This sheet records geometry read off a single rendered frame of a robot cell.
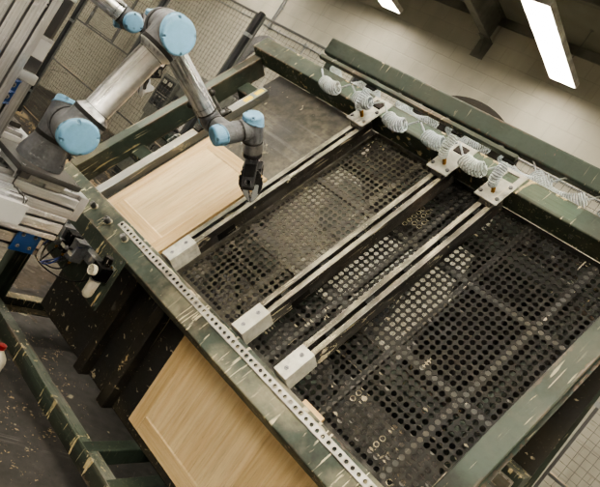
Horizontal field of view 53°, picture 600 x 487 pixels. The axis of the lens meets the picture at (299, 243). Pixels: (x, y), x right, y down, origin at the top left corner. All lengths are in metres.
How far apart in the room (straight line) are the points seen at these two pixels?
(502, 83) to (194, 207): 5.71
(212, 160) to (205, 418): 1.13
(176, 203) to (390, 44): 6.33
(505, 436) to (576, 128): 5.76
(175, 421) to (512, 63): 6.35
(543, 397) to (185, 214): 1.52
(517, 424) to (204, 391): 1.14
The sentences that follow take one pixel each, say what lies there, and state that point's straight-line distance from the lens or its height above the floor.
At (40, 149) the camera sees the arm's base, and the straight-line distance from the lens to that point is 2.08.
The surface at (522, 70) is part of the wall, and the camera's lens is 7.83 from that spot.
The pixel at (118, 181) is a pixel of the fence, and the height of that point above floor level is 0.98.
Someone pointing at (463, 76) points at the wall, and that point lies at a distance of 8.01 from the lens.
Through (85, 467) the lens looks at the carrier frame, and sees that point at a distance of 2.52.
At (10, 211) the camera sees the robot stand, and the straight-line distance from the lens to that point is 1.96.
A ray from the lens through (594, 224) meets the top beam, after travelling 2.34.
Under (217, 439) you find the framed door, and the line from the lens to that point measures 2.36.
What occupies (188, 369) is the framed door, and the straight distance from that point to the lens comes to 2.47.
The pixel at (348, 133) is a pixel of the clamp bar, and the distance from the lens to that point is 2.70.
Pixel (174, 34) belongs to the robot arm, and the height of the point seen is 1.61.
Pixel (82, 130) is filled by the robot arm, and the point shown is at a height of 1.23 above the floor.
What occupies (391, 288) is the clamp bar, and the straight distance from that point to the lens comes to 2.11.
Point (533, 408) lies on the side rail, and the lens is 1.95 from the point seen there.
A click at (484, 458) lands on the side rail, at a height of 1.12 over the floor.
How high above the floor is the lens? 1.52
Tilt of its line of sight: 7 degrees down
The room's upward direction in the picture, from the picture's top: 35 degrees clockwise
